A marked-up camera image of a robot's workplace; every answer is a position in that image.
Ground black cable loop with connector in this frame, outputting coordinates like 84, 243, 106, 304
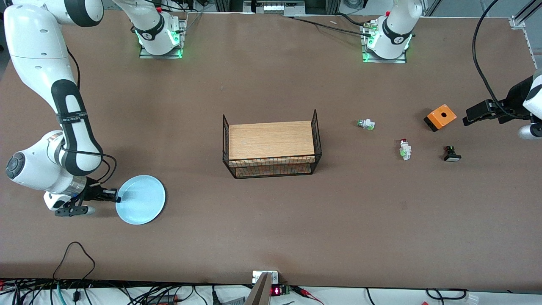
425, 288, 479, 305

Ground thin black looped cable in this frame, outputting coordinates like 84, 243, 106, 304
53, 241, 96, 282

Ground wooden shelf board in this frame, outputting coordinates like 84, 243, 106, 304
229, 121, 316, 161

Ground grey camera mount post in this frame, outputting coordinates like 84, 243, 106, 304
245, 270, 280, 305

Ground red test clip leads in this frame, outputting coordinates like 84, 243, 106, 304
291, 286, 325, 305

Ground black green push button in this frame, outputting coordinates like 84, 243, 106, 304
443, 145, 462, 163

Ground black power adapter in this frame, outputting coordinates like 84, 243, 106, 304
145, 294, 179, 305

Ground perforated metal edge rail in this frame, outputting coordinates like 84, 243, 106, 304
522, 29, 539, 70

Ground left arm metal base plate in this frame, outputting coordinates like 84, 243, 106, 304
361, 21, 408, 64

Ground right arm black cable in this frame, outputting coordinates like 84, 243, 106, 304
66, 49, 118, 188

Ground long black table cable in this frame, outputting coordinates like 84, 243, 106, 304
291, 16, 374, 36

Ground light blue round plate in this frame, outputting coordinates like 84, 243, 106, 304
115, 175, 166, 225

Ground black wire basket shelf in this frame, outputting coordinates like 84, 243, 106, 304
222, 109, 322, 179

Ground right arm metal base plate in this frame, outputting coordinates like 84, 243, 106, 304
139, 17, 187, 59

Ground orange button enclosure box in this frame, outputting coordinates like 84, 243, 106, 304
423, 104, 458, 133

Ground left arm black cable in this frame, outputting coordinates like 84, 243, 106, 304
473, 0, 523, 118

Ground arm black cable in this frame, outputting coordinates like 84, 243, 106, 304
473, 0, 523, 118
66, 49, 118, 188

